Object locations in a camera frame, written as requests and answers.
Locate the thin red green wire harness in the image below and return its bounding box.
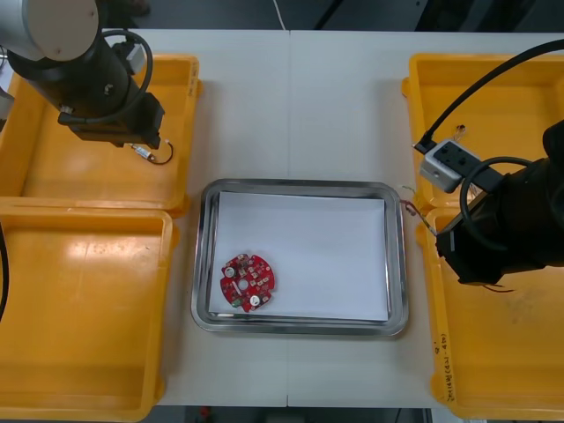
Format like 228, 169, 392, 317
398, 184, 440, 235

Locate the small metal solenoid black cable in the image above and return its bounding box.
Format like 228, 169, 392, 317
130, 139, 174, 167

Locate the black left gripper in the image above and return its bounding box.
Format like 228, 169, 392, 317
58, 92, 167, 150

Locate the thin white cable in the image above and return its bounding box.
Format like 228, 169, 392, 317
271, 0, 292, 33

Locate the round red circuit board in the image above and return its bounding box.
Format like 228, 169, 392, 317
219, 249, 281, 315

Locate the black left camera cable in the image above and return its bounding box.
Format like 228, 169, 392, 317
59, 28, 154, 124

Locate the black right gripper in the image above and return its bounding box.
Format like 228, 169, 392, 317
434, 189, 512, 287

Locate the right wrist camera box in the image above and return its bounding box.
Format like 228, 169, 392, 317
418, 138, 482, 195

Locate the steel tray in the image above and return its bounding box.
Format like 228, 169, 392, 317
189, 177, 411, 338

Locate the yellow-orange plastic bin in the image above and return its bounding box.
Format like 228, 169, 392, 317
416, 206, 564, 419
0, 53, 204, 218
400, 52, 564, 213
0, 197, 181, 423

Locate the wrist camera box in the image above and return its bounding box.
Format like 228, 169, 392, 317
115, 40, 147, 75
418, 138, 482, 195

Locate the white sheet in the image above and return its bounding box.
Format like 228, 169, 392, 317
209, 189, 391, 323

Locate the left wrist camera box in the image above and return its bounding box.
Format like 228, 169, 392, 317
115, 40, 147, 75

